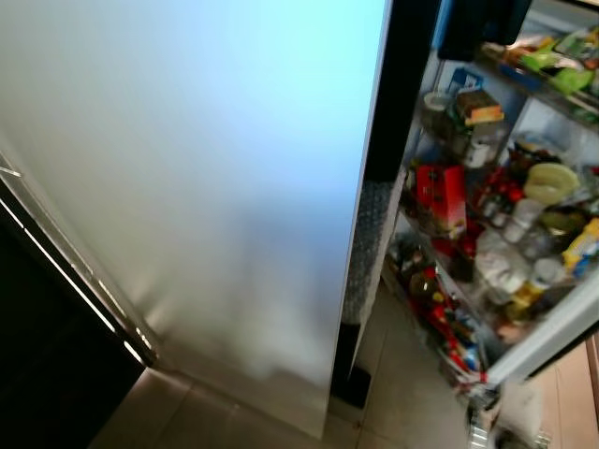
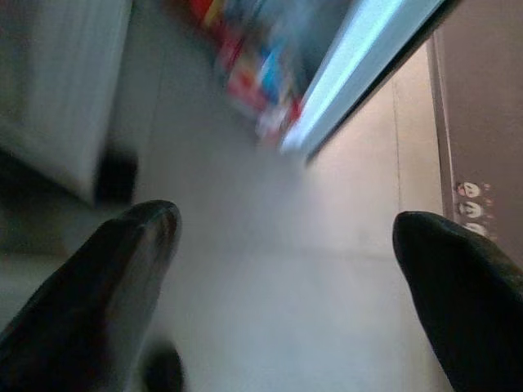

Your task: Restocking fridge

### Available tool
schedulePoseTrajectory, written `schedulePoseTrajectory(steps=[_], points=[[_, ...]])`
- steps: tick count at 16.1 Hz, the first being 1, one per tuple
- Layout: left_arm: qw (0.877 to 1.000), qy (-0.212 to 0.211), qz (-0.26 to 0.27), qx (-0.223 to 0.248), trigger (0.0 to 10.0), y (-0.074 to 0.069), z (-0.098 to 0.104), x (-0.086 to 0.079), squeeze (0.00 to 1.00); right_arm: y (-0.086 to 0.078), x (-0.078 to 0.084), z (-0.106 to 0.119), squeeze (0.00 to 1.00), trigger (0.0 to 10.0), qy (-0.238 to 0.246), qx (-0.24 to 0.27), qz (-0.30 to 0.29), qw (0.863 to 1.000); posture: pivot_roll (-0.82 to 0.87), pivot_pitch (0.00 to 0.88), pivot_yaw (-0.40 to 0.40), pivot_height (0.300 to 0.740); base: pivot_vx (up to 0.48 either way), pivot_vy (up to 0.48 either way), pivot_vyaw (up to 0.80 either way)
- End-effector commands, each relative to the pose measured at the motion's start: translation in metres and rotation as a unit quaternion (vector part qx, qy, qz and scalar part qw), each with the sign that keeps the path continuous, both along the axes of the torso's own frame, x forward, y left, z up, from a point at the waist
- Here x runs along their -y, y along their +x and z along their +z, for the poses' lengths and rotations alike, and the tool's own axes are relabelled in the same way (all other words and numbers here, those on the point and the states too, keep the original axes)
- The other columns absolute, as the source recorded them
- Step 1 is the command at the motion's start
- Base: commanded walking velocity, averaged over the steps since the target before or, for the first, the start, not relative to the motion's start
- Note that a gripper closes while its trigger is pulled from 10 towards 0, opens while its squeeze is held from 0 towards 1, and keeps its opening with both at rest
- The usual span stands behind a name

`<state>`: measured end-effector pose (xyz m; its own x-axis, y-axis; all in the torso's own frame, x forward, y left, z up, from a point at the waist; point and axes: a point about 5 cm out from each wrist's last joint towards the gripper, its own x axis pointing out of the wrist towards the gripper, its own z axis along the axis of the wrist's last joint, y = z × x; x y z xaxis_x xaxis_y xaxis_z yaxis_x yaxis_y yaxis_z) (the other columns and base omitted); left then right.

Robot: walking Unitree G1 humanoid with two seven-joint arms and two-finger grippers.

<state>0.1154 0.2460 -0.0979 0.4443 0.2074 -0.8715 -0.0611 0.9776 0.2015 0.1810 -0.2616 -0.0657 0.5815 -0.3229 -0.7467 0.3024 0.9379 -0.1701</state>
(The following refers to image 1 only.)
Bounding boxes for white plastic fridge bottle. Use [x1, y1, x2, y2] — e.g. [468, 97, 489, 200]
[476, 233, 531, 301]

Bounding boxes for black fridge body edge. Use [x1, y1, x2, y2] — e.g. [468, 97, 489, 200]
[330, 0, 443, 410]

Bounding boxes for large silver fridge panel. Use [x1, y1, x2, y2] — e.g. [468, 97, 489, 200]
[0, 0, 390, 441]

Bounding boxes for yellow blue food package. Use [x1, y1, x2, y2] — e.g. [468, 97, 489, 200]
[561, 219, 599, 274]

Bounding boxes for yellow green lidded container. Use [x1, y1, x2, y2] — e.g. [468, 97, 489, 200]
[523, 163, 582, 206]

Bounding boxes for small white jar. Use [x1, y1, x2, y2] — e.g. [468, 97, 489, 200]
[510, 197, 545, 243]

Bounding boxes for red food box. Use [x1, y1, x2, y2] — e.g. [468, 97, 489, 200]
[416, 166, 468, 236]

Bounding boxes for green food packets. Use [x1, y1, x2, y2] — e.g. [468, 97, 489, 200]
[505, 31, 599, 96]

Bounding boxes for brown orange food box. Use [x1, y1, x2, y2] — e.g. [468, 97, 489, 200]
[454, 89, 505, 128]

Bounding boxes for brown wooden cabinet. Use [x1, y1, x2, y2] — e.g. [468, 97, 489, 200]
[532, 335, 599, 449]

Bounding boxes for blue white carton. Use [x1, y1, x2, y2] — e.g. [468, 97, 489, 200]
[448, 65, 484, 95]

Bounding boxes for clear hanging plastic bag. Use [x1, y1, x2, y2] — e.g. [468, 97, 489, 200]
[467, 374, 549, 449]

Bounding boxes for bubble wrap strip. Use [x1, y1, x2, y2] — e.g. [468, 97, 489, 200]
[341, 181, 395, 326]

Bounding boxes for black cabinet silver trim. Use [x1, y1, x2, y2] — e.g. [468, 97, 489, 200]
[0, 176, 158, 449]

